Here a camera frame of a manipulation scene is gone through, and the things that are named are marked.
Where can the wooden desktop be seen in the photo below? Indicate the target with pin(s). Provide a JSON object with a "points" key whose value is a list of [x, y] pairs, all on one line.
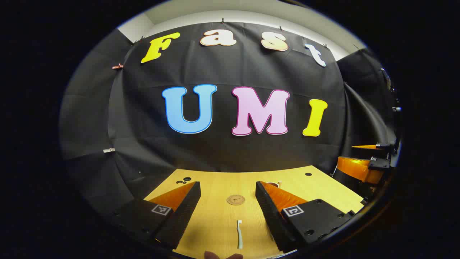
{"points": [[219, 216]]}

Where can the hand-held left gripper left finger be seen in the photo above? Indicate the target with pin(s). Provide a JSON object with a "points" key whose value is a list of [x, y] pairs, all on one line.
{"points": [[183, 216]]}

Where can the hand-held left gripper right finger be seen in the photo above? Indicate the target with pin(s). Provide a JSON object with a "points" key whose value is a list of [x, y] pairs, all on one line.
{"points": [[271, 216]]}

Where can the black backdrop cloth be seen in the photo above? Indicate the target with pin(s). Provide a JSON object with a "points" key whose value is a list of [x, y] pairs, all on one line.
{"points": [[222, 151]]}

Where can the round cork coaster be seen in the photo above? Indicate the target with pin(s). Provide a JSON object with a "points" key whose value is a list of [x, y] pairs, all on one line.
{"points": [[235, 199]]}

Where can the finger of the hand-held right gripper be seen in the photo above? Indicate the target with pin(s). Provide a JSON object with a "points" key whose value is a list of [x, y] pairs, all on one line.
{"points": [[370, 153], [359, 169]]}

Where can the white cloth clip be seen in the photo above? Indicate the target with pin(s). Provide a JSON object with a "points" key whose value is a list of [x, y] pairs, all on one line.
{"points": [[108, 150]]}

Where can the pink cloth clip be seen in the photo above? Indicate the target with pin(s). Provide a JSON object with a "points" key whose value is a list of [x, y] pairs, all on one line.
{"points": [[117, 66]]}

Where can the pale green toothbrush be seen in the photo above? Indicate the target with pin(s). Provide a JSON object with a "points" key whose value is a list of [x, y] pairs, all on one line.
{"points": [[239, 233]]}

